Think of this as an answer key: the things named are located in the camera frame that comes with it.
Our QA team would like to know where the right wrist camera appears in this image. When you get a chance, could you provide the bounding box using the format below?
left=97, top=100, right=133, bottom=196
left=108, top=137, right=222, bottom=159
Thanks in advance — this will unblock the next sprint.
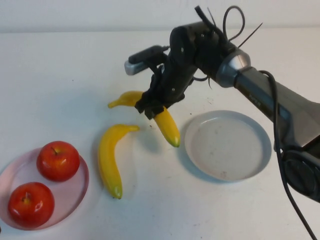
left=124, top=44, right=171, bottom=76

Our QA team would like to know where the red apple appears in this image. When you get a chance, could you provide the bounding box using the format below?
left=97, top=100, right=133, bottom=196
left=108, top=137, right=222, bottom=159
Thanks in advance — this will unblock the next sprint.
left=36, top=141, right=81, bottom=183
left=7, top=181, right=55, bottom=230

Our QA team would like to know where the strongly curved yellow banana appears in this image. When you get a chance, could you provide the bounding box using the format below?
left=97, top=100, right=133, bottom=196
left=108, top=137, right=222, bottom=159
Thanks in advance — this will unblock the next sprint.
left=97, top=123, right=141, bottom=200

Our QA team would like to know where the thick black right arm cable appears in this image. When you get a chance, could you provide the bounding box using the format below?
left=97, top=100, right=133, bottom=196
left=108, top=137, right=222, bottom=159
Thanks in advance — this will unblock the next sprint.
left=259, top=69, right=318, bottom=240

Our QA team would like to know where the thin black wire loop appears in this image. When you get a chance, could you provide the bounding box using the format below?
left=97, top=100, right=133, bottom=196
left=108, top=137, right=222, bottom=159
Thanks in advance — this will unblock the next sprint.
left=223, top=5, right=247, bottom=42

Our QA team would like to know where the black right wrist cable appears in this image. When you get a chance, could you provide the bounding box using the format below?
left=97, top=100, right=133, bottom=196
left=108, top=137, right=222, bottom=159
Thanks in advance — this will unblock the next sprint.
left=194, top=5, right=233, bottom=48

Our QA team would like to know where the black zip tie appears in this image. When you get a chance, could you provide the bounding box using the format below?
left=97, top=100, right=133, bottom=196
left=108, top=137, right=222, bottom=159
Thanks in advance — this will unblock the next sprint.
left=237, top=22, right=264, bottom=48

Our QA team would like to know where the thin black right gripper wire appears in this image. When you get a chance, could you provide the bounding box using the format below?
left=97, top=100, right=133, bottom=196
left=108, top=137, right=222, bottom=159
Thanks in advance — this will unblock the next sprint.
left=192, top=72, right=213, bottom=91

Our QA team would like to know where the long yellow banana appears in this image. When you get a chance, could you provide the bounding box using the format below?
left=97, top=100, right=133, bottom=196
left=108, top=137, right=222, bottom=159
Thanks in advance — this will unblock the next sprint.
left=107, top=90, right=181, bottom=148

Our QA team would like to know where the grey-blue round plate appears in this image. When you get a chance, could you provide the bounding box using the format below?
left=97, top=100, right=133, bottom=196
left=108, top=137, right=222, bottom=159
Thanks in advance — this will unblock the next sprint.
left=184, top=109, right=273, bottom=183

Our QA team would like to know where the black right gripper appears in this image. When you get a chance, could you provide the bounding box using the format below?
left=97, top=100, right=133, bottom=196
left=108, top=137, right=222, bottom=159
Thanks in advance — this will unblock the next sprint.
left=134, top=56, right=196, bottom=120

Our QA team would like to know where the pink round plate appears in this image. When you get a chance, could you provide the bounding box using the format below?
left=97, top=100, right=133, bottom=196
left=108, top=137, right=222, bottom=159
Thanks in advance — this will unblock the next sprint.
left=0, top=147, right=90, bottom=231

